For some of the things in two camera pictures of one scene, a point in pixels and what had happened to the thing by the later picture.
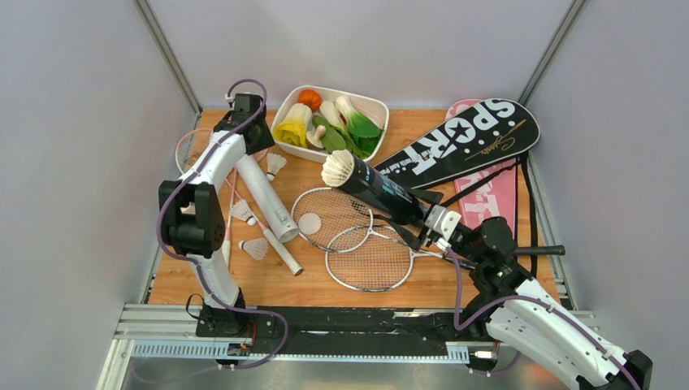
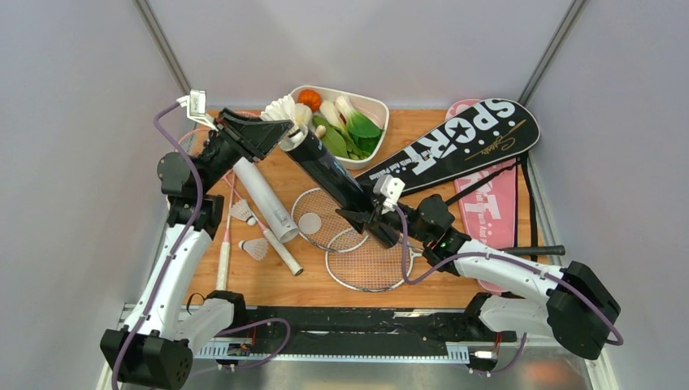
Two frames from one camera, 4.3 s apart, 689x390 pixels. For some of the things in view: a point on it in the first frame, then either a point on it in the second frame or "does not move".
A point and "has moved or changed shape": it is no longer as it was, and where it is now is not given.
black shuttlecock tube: x=380 y=192 has moved or changed shape
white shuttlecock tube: x=271 y=203 does not move
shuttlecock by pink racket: x=241 y=210 does not move
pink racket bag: x=496 y=200 does not move
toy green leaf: x=332 y=139 does not move
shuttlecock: x=275 y=163 to x=285 y=109
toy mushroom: x=314 y=139 does not move
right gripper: x=407 y=236 to x=358 y=219
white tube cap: x=309 y=223 does not move
